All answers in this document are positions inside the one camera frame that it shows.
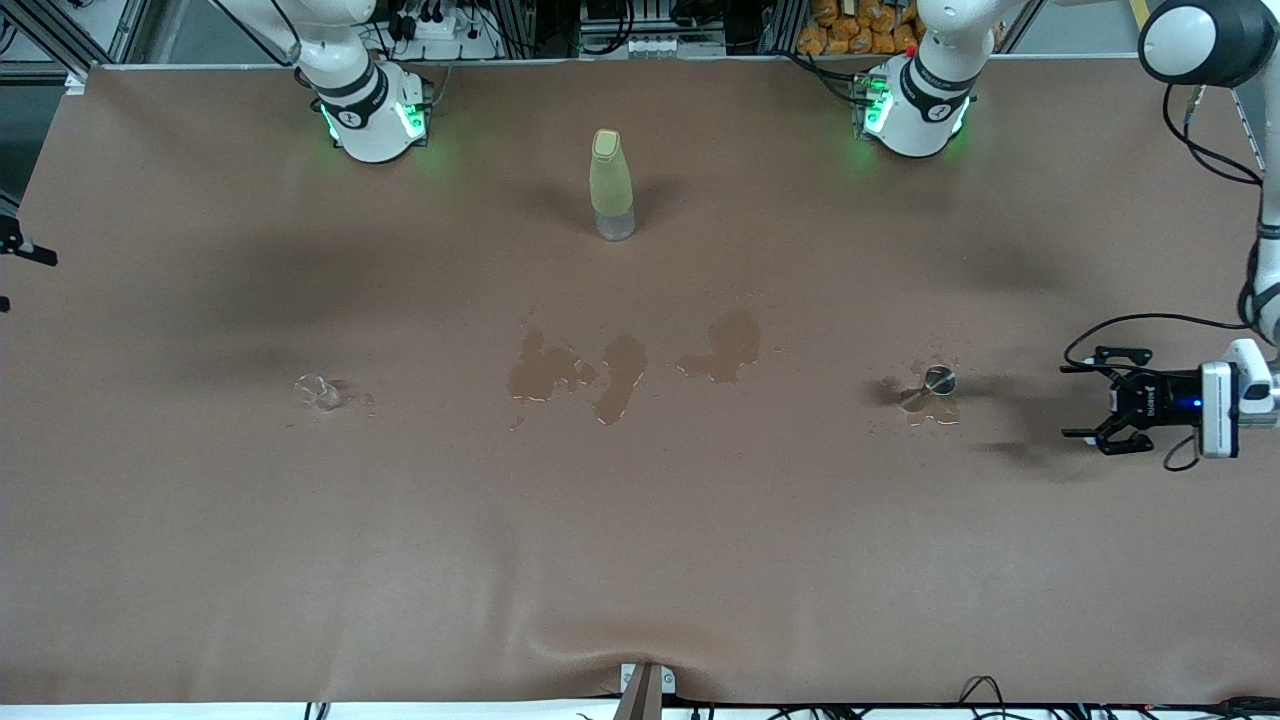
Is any steel conical jigger cup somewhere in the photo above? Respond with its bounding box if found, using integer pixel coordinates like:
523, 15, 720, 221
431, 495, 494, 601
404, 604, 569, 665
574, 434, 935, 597
900, 365, 958, 413

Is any clear glass beaker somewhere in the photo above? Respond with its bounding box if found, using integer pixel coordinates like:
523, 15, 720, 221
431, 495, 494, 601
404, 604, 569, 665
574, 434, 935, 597
293, 373, 343, 411

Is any spilled liquid puddle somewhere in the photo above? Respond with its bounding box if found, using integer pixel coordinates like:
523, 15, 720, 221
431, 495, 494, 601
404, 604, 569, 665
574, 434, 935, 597
507, 328, 598, 404
595, 335, 649, 426
677, 308, 763, 385
882, 355, 963, 428

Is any pile of orange buns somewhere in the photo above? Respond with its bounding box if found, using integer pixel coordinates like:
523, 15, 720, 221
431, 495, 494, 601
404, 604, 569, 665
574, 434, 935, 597
797, 0, 926, 56

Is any white power strip with plugs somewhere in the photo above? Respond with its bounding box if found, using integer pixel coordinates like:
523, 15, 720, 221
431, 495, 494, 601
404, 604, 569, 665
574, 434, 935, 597
385, 0, 501, 61

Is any brown table mat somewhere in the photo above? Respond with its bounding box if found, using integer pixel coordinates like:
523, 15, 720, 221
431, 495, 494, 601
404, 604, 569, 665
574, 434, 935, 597
0, 58, 1280, 706

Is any yellow-green plastic bottle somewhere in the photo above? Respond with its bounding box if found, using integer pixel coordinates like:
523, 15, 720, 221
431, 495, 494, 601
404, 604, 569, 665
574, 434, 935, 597
589, 128, 637, 242

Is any brown strut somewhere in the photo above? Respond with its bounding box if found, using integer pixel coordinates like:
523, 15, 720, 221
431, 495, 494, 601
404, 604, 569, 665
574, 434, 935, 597
612, 665, 663, 720

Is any white socket strip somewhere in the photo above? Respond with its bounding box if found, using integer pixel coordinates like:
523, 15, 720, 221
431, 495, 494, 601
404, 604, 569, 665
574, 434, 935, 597
578, 33, 728, 59

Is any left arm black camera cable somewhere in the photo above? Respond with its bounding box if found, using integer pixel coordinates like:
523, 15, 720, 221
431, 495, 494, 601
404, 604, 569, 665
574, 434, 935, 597
1062, 85, 1280, 473

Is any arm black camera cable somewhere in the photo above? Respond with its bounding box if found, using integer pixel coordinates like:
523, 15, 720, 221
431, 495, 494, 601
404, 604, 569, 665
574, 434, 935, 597
1062, 85, 1280, 473
205, 0, 306, 66

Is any aluminium cell frame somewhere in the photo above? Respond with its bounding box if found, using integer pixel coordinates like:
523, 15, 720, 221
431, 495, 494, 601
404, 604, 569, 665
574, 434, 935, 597
0, 0, 146, 96

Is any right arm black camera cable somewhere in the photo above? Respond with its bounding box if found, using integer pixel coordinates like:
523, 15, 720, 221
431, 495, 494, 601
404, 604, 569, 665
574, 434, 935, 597
205, 0, 306, 66

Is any metal table edge bracket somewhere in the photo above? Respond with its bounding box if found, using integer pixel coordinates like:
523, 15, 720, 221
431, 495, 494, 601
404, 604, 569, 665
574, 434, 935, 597
618, 662, 677, 699

